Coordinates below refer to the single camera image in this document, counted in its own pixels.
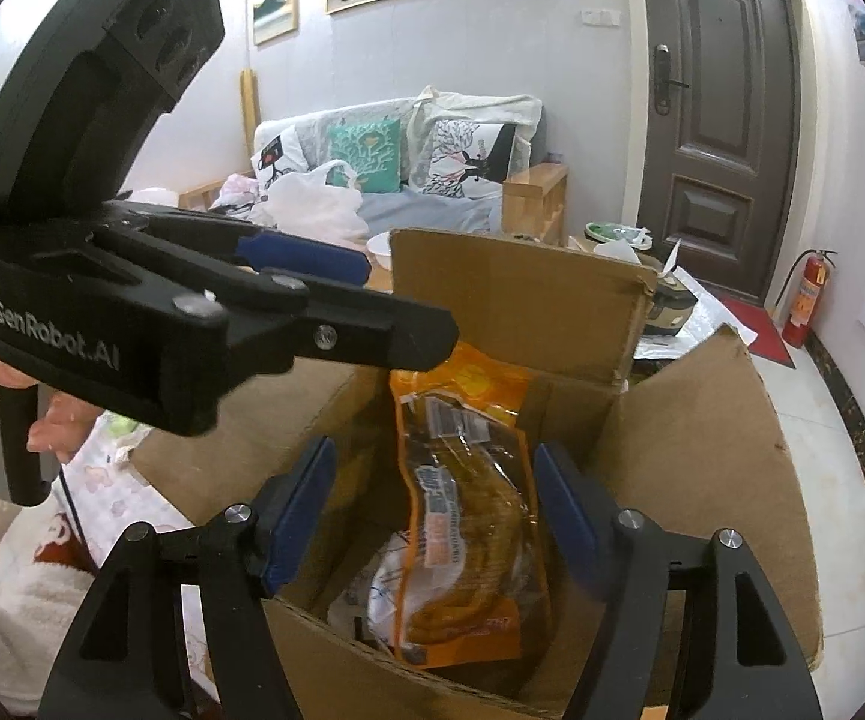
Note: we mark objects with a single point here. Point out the pink cloth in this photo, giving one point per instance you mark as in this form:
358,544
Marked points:
235,191

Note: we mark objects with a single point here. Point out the white light switch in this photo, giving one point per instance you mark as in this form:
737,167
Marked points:
600,17

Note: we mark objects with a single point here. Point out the white round container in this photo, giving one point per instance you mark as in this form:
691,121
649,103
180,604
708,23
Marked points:
154,196

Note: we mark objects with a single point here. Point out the white bowl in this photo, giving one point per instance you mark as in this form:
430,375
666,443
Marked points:
381,251

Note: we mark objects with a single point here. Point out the brown cardboard box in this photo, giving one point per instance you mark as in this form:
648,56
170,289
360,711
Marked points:
522,292

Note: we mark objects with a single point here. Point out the red door mat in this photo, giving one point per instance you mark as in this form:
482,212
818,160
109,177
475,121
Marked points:
758,330

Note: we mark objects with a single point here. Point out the pink printed white tablecloth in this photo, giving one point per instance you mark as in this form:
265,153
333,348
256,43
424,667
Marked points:
109,487

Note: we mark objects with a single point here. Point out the white plastic bag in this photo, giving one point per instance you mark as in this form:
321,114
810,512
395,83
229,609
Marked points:
312,202

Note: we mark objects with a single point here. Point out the brown entrance door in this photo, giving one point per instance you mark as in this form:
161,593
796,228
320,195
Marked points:
717,127

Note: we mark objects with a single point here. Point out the red fire extinguisher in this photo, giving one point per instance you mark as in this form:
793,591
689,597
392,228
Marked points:
804,300

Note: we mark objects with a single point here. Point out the white printed pillow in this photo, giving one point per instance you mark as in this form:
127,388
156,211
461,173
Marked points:
282,150

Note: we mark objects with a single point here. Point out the white snack packet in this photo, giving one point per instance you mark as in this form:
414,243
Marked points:
383,585

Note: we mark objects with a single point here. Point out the wooden post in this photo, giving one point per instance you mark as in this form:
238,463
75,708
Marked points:
249,112

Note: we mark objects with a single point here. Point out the dark gold tissue box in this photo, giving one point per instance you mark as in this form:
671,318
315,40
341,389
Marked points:
676,307

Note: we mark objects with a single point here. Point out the brown paper bag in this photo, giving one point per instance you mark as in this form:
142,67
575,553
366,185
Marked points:
530,202

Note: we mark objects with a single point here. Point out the white printed tote bag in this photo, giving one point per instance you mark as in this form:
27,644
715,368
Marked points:
470,150

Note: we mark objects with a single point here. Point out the orange snack packet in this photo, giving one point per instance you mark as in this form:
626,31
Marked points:
470,540

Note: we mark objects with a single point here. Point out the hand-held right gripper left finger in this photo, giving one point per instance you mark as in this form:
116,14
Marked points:
305,510

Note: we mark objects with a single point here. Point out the grey cloth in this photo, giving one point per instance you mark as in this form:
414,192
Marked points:
432,210

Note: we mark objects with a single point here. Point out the trash bin with plastic bag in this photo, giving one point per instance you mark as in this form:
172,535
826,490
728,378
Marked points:
612,236

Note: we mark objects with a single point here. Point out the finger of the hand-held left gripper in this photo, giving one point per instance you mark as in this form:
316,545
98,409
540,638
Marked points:
305,259
387,330

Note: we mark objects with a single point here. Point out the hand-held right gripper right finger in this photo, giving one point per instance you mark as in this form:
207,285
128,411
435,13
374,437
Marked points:
563,517

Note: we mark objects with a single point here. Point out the small framed landscape painting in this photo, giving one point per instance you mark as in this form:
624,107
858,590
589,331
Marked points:
274,7

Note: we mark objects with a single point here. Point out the teal patterned pillow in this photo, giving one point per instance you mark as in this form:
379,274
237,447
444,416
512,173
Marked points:
365,150

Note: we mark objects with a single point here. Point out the person's left hand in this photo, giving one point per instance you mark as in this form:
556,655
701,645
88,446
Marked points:
64,426

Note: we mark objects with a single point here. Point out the white fluffy cloth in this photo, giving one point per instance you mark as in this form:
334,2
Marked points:
34,615

